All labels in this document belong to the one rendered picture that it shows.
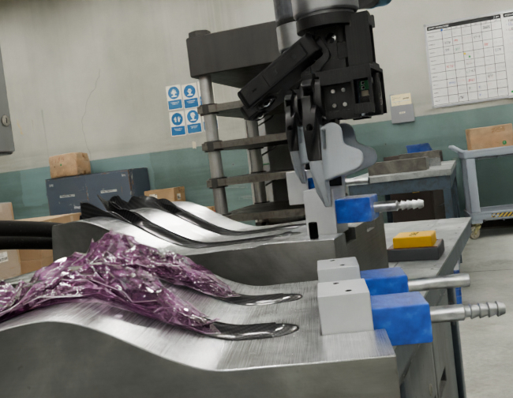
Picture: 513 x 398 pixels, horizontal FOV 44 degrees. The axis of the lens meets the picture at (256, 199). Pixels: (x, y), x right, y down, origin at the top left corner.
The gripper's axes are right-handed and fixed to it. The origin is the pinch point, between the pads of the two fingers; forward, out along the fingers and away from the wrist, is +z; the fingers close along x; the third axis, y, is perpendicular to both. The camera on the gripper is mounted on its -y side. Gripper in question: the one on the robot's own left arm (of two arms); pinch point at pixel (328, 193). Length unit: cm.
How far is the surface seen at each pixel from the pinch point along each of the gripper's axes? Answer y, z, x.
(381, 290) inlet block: 9.2, 7.5, -18.4
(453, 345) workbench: 3, 42, 74
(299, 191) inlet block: -12.7, 0.9, 26.4
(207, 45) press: -193, -96, 373
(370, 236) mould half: 2.1, 6.7, 9.7
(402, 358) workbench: 8.9, 15.8, -11.2
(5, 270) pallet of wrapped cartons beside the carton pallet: -323, 51, 272
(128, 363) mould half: -2.2, 6.7, -39.7
